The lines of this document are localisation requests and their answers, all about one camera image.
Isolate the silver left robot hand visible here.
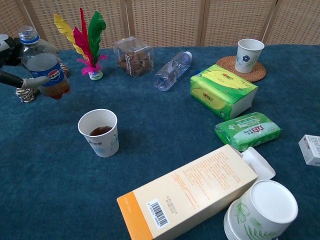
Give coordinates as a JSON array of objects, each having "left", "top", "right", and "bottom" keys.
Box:
[{"left": 0, "top": 33, "right": 60, "bottom": 90}]

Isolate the Pepsi bottle with brown liquid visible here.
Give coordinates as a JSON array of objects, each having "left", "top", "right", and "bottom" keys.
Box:
[{"left": 18, "top": 25, "right": 71, "bottom": 101}]

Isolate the paper cup with blue print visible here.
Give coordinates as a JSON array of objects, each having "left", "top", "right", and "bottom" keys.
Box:
[{"left": 77, "top": 108, "right": 120, "bottom": 158}]

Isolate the paper cup with blue flower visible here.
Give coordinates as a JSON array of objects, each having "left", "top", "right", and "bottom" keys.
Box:
[{"left": 234, "top": 38, "right": 265, "bottom": 74}]

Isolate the colourful feather shuttlecock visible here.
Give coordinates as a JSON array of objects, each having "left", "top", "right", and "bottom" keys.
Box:
[{"left": 53, "top": 7, "right": 109, "bottom": 81}]

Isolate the clear box with brown blocks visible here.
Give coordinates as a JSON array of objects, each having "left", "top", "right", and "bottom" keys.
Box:
[{"left": 112, "top": 36, "right": 155, "bottom": 80}]

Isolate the woven wooden folding screen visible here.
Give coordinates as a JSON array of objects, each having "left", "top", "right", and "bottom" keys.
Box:
[{"left": 0, "top": 0, "right": 320, "bottom": 52}]

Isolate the empty clear water bottle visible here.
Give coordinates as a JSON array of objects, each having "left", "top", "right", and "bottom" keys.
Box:
[{"left": 153, "top": 51, "right": 193, "bottom": 92}]

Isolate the dark blue table cloth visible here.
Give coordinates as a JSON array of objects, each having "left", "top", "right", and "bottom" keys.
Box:
[{"left": 0, "top": 44, "right": 320, "bottom": 240}]

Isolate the green yellow tissue pack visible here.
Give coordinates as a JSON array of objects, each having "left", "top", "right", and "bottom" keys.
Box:
[{"left": 189, "top": 64, "right": 259, "bottom": 120}]

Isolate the long cream orange carton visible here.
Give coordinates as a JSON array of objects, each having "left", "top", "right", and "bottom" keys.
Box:
[{"left": 116, "top": 144, "right": 276, "bottom": 240}]

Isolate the round woven rattan coaster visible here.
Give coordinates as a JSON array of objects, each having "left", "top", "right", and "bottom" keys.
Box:
[{"left": 216, "top": 55, "right": 267, "bottom": 83}]

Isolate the green wet wipes pack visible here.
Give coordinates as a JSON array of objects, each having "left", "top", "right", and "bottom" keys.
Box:
[{"left": 214, "top": 111, "right": 283, "bottom": 152}]

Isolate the stack of leaf-print paper cups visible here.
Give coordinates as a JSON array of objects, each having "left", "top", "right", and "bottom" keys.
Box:
[{"left": 223, "top": 179, "right": 299, "bottom": 240}]

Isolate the small white cardboard box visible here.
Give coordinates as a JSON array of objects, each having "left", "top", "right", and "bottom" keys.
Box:
[{"left": 298, "top": 134, "right": 320, "bottom": 167}]

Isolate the braided rope bundle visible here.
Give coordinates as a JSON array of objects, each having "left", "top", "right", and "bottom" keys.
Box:
[{"left": 15, "top": 63, "right": 70, "bottom": 104}]

